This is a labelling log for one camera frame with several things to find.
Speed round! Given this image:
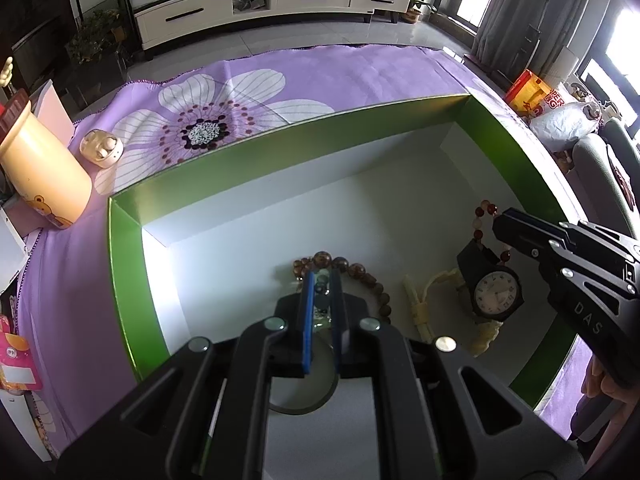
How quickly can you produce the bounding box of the grey curtain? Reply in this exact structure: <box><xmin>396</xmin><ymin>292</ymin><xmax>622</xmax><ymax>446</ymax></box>
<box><xmin>472</xmin><ymin>0</ymin><xmax>596</xmax><ymax>76</ymax></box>

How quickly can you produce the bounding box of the black wristwatch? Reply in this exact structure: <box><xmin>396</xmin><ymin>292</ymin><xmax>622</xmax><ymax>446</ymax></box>
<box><xmin>456</xmin><ymin>239</ymin><xmax>526</xmax><ymax>322</ymax></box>

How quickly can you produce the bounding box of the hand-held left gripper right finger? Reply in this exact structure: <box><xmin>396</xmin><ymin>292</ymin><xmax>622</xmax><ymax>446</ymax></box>
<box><xmin>327</xmin><ymin>270</ymin><xmax>586</xmax><ymax>480</ymax></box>

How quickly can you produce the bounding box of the grey chair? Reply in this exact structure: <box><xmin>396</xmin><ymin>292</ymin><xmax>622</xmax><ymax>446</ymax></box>
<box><xmin>572</xmin><ymin>120</ymin><xmax>640</xmax><ymax>241</ymax></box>

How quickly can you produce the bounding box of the purple floral cloth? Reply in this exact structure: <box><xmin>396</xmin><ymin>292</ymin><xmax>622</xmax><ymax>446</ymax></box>
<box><xmin>15</xmin><ymin>44</ymin><xmax>640</xmax><ymax>456</ymax></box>

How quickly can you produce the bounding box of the red bead bracelet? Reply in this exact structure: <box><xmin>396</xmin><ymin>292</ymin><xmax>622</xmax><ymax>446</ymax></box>
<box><xmin>470</xmin><ymin>200</ymin><xmax>513</xmax><ymax>263</ymax></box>

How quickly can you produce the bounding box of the yellow bear bottle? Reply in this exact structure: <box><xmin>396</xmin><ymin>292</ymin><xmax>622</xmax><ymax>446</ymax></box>
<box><xmin>0</xmin><ymin>90</ymin><xmax>93</xmax><ymax>230</ymax></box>

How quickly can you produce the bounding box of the green hair clip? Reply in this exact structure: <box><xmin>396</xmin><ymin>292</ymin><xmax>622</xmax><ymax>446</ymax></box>
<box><xmin>312</xmin><ymin>269</ymin><xmax>335</xmax><ymax>331</ymax></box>

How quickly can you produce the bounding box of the white plastic bag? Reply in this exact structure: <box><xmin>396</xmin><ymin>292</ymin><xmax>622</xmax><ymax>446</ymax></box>
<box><xmin>529</xmin><ymin>92</ymin><xmax>608</xmax><ymax>153</ymax></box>

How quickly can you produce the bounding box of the green cardboard box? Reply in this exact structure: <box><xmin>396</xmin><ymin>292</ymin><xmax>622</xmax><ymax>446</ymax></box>
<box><xmin>109</xmin><ymin>94</ymin><xmax>583</xmax><ymax>408</ymax></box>

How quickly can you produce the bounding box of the cream stretch bracelet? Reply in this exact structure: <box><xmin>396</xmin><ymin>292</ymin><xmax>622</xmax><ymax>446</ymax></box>
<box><xmin>402</xmin><ymin>269</ymin><xmax>503</xmax><ymax>358</ymax></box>

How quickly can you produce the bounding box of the white stick vacuum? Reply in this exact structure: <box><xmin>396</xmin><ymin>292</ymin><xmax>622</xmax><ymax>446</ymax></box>
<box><xmin>530</xmin><ymin>0</ymin><xmax>557</xmax><ymax>71</ymax></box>

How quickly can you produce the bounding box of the small potted plant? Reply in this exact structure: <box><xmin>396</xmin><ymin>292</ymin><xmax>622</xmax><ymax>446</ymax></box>
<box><xmin>404</xmin><ymin>0</ymin><xmax>437</xmax><ymax>23</ymax></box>

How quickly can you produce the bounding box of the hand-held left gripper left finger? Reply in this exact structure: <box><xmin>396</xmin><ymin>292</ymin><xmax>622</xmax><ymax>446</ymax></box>
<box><xmin>55</xmin><ymin>270</ymin><xmax>316</xmax><ymax>480</ymax></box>

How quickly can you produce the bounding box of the white tv cabinet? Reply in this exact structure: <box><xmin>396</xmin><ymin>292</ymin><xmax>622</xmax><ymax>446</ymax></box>
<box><xmin>132</xmin><ymin>0</ymin><xmax>412</xmax><ymax>51</ymax></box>

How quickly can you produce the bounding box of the beige earbud case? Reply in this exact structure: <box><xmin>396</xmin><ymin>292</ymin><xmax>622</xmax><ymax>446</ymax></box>
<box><xmin>80</xmin><ymin>130</ymin><xmax>124</xmax><ymax>168</ymax></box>

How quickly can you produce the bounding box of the brown wooden bead bracelet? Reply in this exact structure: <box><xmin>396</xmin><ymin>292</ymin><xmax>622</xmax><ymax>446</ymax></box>
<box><xmin>292</xmin><ymin>251</ymin><xmax>393</xmax><ymax>323</ymax></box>

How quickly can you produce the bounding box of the pink pen holder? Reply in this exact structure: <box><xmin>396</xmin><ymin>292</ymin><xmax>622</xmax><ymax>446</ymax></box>
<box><xmin>30</xmin><ymin>80</ymin><xmax>75</xmax><ymax>143</ymax></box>

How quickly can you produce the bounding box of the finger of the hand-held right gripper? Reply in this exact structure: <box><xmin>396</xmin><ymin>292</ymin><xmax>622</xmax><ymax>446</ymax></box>
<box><xmin>492</xmin><ymin>224</ymin><xmax>566</xmax><ymax>270</ymax></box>
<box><xmin>494</xmin><ymin>207</ymin><xmax>581</xmax><ymax>237</ymax></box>

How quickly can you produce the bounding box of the large potted plant on stand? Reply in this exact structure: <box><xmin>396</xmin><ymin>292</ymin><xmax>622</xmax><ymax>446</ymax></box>
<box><xmin>65</xmin><ymin>7</ymin><xmax>133</xmax><ymax>68</ymax></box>

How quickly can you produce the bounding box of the person's right hand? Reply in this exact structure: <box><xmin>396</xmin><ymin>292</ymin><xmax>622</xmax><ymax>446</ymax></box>
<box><xmin>581</xmin><ymin>355</ymin><xmax>640</xmax><ymax>441</ymax></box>

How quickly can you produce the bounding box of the translucent jade bangle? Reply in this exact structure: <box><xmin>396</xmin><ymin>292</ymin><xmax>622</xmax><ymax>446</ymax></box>
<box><xmin>267</xmin><ymin>340</ymin><xmax>342</xmax><ymax>415</ymax></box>

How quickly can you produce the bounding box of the pink snack packet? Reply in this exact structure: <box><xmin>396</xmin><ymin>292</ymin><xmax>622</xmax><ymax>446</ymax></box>
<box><xmin>0</xmin><ymin>315</ymin><xmax>43</xmax><ymax>393</ymax></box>

